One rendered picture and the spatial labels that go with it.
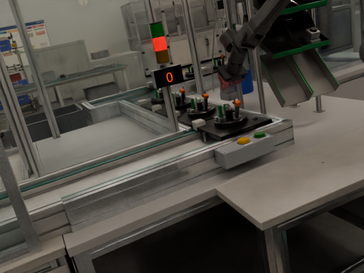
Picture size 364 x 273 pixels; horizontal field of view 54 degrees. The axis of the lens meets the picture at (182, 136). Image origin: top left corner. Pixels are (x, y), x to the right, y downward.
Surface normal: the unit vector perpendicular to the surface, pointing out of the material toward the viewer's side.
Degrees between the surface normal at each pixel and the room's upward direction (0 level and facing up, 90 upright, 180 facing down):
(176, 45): 90
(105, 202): 90
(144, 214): 0
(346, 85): 90
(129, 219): 0
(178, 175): 90
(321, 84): 45
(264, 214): 0
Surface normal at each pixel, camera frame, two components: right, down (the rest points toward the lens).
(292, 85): 0.05, -0.48
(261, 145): 0.43, 0.21
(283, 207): -0.19, -0.93
